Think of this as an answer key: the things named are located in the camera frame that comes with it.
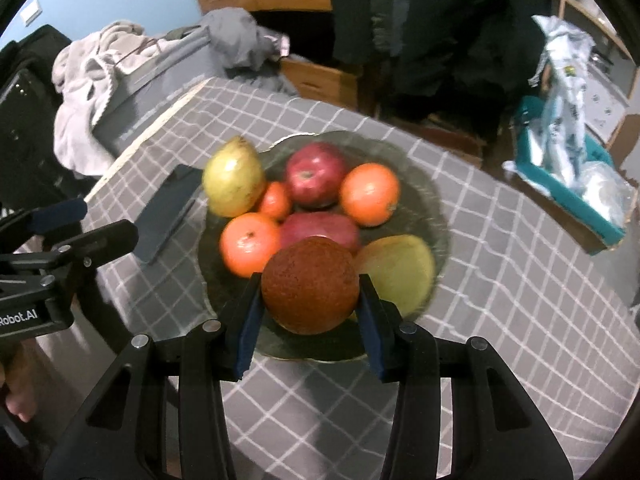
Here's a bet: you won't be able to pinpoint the large orange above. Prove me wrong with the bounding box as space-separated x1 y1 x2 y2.
219 212 281 278

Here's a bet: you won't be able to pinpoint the green-yellow mango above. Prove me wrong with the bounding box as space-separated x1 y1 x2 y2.
355 234 437 318

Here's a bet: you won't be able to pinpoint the large dark red apple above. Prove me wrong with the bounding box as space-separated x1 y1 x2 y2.
280 211 361 255

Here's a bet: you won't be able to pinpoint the reddish-orange tangerine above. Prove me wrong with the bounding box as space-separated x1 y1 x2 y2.
260 236 359 336

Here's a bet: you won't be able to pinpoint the person's left hand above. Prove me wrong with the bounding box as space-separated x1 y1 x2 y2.
1 342 37 422

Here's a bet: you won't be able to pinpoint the dark blue phone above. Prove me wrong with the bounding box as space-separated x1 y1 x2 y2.
132 164 203 264

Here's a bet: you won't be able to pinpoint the small yellow pear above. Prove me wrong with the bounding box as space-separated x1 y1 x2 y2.
202 136 266 218

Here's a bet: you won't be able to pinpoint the small tangerine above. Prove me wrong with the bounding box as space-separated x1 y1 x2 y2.
256 181 293 222

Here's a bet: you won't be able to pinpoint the teal plastic crate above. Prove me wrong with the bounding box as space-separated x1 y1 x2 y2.
508 94 626 248

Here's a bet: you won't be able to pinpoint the dark glass fruit plate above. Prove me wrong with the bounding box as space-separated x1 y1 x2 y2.
198 130 450 363

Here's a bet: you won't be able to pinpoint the small red apple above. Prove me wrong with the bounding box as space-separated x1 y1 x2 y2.
285 142 348 209

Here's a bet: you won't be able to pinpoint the grey crumpled clothes pile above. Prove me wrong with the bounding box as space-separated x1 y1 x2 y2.
198 8 298 96

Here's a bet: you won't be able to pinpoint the clear plastic bag in crate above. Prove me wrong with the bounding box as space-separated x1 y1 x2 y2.
579 160 637 229

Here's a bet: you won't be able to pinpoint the orange in plate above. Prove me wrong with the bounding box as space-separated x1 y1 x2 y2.
338 162 400 228

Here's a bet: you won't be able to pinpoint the wooden drawer box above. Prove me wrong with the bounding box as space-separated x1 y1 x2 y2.
280 58 358 110

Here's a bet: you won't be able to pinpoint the wooden shelf unit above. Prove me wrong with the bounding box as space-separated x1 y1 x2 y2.
556 0 637 98

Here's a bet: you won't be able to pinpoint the white floral storage box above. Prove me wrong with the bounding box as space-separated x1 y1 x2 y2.
585 63 628 145

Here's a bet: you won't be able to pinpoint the white printed plastic bag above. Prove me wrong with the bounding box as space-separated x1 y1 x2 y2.
529 15 594 188

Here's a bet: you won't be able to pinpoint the dark hanging coats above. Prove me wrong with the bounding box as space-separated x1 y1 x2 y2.
331 0 551 143

